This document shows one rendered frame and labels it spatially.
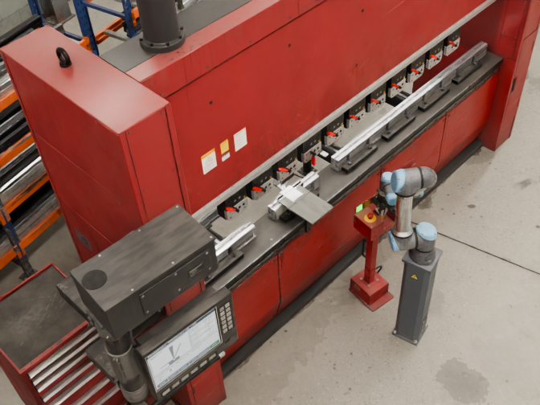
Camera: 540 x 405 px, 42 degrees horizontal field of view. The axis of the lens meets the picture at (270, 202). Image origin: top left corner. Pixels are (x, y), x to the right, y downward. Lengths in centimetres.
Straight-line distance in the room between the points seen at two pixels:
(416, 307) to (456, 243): 101
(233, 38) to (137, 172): 76
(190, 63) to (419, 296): 209
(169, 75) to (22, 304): 160
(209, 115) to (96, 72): 58
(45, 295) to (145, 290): 139
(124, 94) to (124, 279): 72
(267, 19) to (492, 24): 255
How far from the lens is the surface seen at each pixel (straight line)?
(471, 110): 546
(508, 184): 579
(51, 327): 380
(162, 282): 263
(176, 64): 296
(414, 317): 449
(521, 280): 516
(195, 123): 321
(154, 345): 284
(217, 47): 309
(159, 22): 295
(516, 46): 545
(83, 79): 295
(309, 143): 399
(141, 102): 275
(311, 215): 400
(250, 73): 334
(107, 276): 263
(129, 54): 303
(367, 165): 449
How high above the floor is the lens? 394
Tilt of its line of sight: 46 degrees down
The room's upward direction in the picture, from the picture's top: 4 degrees counter-clockwise
